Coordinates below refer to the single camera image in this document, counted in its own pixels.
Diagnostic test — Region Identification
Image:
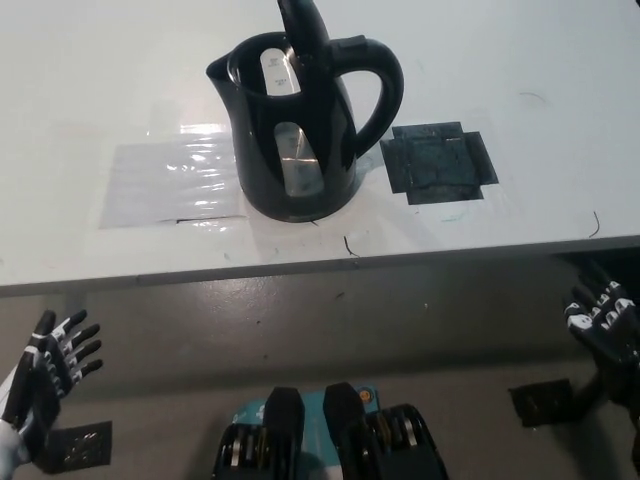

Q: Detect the black electric kettle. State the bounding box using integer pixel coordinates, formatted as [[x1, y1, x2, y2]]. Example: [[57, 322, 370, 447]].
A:
[[205, 0, 405, 224]]

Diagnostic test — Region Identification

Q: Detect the clear glossy tape sheet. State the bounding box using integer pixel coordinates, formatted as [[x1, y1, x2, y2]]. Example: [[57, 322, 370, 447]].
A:
[[97, 132, 249, 231]]

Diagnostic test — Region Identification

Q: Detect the black tape patch on desk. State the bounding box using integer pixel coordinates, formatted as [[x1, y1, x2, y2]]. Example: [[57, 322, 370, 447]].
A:
[[379, 119, 499, 206]]

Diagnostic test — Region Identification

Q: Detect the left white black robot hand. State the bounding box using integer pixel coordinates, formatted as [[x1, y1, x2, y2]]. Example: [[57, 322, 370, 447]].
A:
[[0, 309, 105, 474]]

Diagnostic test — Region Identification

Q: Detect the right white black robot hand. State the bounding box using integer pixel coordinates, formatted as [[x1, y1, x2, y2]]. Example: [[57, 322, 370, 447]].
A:
[[562, 272, 640, 401]]

